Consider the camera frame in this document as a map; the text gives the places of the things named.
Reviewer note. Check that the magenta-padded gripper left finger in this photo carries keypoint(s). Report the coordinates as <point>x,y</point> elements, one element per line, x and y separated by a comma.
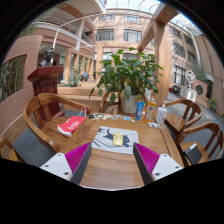
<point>58,165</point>

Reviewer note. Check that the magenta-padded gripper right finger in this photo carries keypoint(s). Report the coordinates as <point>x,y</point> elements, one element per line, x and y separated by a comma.
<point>165,166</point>

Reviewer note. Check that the yellow computer mouse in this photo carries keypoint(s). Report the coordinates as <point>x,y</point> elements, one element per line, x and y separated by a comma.
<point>118,139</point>

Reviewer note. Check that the grey cat-print mouse pad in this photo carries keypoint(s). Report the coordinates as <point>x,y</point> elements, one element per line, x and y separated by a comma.
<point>100,141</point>

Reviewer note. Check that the black notebook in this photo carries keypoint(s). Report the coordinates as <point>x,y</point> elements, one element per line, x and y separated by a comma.
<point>193,153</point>

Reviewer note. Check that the wooden armchair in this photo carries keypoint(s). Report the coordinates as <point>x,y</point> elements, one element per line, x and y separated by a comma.
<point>213,128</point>
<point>10,151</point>
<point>46,131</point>
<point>104,101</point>
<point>176,121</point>

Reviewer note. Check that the red bag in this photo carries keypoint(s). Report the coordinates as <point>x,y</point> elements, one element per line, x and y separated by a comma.
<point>71,126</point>

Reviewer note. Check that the white tissue pack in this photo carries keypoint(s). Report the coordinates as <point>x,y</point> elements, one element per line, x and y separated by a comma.
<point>153,125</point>

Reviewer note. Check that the white pump bottle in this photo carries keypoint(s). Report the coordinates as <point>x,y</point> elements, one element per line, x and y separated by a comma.
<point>161,115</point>

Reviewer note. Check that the yellow liquid soap bottle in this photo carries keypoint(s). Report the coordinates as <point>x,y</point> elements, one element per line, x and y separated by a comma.
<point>150,110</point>

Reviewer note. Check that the bunch of keys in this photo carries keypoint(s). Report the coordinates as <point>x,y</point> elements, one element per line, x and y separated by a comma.
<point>91,116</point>

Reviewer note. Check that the blue squeeze tube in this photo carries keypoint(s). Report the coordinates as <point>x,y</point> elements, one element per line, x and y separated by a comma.
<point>140,111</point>

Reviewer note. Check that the blue and white sticker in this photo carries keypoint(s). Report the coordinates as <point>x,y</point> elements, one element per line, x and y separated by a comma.
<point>127,118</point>

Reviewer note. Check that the long wooden planter box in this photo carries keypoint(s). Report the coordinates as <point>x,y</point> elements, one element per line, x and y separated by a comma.
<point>78,91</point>

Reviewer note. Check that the white abstract sculpture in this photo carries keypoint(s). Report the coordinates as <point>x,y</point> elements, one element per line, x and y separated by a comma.
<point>189,81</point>

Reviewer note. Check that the green potted plant, white pot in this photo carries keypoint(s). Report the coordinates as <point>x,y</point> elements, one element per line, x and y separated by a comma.
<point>130,73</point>

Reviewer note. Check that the dark bust statue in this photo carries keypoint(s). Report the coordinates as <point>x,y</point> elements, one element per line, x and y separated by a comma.
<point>47,58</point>

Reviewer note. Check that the dark red wooden pedestal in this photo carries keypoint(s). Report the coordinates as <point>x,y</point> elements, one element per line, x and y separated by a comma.
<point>45,83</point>

